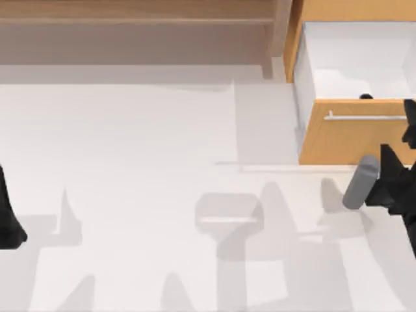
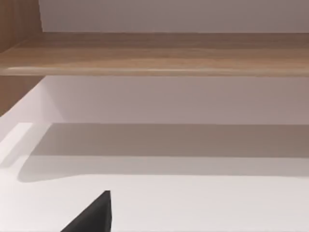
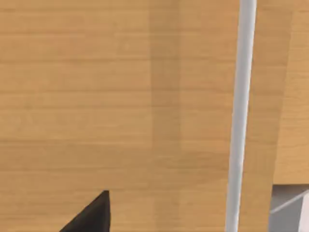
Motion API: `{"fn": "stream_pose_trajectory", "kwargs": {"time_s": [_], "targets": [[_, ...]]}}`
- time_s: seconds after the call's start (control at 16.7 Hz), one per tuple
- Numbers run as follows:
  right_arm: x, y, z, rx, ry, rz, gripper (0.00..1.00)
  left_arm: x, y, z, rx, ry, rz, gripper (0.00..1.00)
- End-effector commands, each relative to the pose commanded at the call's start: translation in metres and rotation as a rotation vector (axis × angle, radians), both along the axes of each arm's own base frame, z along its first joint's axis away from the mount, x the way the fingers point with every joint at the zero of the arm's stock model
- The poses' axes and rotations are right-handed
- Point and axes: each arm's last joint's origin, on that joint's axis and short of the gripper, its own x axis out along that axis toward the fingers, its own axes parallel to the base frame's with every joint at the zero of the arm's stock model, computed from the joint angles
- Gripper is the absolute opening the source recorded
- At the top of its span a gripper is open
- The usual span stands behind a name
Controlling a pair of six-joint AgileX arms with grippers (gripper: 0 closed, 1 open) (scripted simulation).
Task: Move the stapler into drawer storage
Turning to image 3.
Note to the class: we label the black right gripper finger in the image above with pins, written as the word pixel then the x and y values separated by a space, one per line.
pixel 96 215

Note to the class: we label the wooden door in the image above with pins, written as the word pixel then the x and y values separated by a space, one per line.
pixel 120 96

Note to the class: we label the wooden cupboard side panel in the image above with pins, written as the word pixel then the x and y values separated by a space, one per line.
pixel 295 120

